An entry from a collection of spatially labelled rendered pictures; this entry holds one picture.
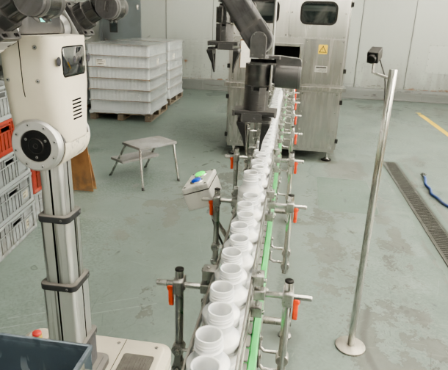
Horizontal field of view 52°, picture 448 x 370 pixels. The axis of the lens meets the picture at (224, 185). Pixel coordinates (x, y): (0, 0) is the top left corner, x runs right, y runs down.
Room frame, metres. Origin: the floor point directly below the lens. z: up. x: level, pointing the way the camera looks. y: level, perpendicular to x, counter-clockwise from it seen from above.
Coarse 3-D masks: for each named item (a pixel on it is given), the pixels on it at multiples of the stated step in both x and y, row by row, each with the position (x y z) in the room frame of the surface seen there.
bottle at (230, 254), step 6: (222, 252) 0.72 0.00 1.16; (228, 252) 0.74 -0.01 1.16; (234, 252) 0.74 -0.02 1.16; (240, 252) 0.73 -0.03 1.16; (222, 258) 0.72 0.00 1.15; (228, 258) 0.71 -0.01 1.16; (234, 258) 0.71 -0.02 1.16; (240, 258) 0.72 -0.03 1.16; (222, 264) 0.72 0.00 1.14; (240, 264) 0.72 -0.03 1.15; (216, 270) 0.73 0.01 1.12; (216, 276) 0.72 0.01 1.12; (246, 276) 0.72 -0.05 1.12; (246, 282) 0.72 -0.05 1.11; (246, 288) 0.72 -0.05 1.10
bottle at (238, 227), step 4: (232, 224) 0.85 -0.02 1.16; (236, 224) 0.86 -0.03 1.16; (240, 224) 0.86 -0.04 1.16; (244, 224) 0.85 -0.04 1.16; (232, 228) 0.83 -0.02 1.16; (236, 228) 0.83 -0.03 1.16; (240, 228) 0.82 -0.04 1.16; (244, 228) 0.83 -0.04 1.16; (232, 232) 0.83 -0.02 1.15; (236, 232) 0.83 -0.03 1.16; (240, 232) 0.83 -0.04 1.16; (244, 232) 0.83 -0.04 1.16; (228, 240) 0.84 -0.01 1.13; (248, 240) 0.84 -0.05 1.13; (224, 244) 0.84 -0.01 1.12; (228, 244) 0.83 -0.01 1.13; (252, 244) 0.84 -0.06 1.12; (252, 248) 0.83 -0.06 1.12; (248, 252) 0.82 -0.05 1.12; (252, 252) 0.83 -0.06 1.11; (252, 256) 0.84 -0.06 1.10
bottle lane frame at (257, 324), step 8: (280, 144) 2.17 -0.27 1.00; (272, 184) 1.59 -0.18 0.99; (272, 224) 1.44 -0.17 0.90; (264, 248) 1.07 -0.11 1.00; (264, 256) 1.02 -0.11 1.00; (264, 264) 0.98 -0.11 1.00; (256, 320) 0.76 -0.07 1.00; (256, 328) 0.74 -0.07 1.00; (256, 336) 0.71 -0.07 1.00; (256, 344) 0.69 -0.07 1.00; (256, 352) 0.68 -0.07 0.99; (248, 360) 0.65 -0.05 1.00; (256, 360) 0.72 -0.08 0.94; (248, 368) 0.63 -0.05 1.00; (256, 368) 0.76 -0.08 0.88
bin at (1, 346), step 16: (0, 336) 0.75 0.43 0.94; (16, 336) 0.74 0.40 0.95; (0, 352) 0.75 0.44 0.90; (16, 352) 0.74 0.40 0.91; (32, 352) 0.74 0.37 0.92; (48, 352) 0.74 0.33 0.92; (64, 352) 0.73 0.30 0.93; (80, 352) 0.73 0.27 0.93; (0, 368) 0.75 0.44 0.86; (16, 368) 0.75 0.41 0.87; (32, 368) 0.74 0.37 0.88; (48, 368) 0.74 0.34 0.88; (64, 368) 0.73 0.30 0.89; (80, 368) 0.67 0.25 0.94
